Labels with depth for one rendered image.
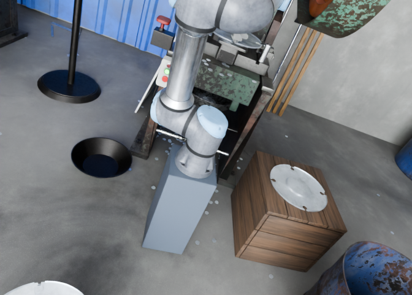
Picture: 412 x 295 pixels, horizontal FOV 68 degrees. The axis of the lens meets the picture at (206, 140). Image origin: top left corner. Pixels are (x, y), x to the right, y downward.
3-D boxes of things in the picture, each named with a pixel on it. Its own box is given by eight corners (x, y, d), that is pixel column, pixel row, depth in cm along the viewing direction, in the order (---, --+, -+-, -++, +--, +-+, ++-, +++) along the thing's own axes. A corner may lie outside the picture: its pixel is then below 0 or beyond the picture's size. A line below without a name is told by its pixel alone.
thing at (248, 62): (264, 76, 157) (270, 66, 154) (181, 45, 153) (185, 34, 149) (262, 56, 182) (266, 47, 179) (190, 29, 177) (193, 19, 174)
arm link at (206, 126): (211, 160, 105) (226, 129, 97) (177, 142, 106) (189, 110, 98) (221, 143, 114) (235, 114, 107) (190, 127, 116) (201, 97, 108)
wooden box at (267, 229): (306, 273, 151) (347, 231, 131) (235, 257, 144) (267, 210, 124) (289, 210, 183) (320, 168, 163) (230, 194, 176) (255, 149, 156)
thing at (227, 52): (236, 76, 143) (248, 49, 136) (208, 66, 142) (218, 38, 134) (237, 58, 164) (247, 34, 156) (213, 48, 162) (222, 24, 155)
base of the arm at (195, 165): (213, 182, 111) (222, 162, 106) (173, 172, 108) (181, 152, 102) (212, 156, 123) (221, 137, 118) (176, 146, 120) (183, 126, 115)
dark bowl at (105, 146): (119, 194, 149) (121, 185, 146) (58, 175, 146) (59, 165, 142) (137, 157, 174) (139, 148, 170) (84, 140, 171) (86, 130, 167)
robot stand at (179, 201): (181, 254, 136) (217, 186, 110) (141, 247, 132) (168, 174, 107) (183, 221, 150) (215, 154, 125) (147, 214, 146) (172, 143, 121)
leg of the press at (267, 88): (233, 189, 181) (314, 48, 130) (216, 183, 180) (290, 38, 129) (236, 113, 256) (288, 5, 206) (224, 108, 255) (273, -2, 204)
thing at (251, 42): (260, 37, 163) (260, 35, 162) (262, 54, 139) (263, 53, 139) (209, 16, 160) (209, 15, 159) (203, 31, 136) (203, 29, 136)
